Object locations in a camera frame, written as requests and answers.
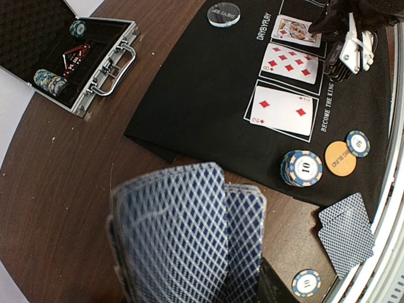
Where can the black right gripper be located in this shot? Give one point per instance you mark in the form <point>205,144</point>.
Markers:
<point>368,15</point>

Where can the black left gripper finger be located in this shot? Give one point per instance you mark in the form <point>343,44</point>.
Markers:
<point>271,289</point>

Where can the king of diamonds card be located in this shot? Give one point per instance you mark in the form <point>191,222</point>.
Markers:
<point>296,31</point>

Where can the eight of diamonds card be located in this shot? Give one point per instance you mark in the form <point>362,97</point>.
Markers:
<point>283,61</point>

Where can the dealt cards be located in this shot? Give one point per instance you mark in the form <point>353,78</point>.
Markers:
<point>346,234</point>

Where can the two of diamonds card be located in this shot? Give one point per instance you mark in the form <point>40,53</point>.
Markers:
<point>282,110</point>

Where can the grey playing card deck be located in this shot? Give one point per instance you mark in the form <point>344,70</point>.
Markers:
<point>183,234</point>

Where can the small chip stack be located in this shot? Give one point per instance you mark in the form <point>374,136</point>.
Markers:
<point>301,168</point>

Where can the blue green fifty chip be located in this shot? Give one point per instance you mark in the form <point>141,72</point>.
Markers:
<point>358,143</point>

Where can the orange big blind button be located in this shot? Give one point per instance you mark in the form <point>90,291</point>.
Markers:
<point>340,158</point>

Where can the white blue chip flat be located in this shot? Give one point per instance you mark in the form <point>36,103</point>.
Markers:
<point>306,283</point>

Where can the black poker table mat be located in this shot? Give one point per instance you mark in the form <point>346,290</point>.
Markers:
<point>242,99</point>

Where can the chips in case right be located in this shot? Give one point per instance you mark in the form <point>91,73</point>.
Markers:
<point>77,28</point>

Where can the red dice set in case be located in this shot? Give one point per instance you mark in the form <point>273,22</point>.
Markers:
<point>72,58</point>

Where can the aluminium poker case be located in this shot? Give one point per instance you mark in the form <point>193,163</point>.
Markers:
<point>35,34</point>

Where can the chips row in case left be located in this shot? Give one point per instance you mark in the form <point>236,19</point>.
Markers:
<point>50,82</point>

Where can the aluminium frame rail front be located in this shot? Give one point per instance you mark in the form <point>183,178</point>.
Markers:
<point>380,278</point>

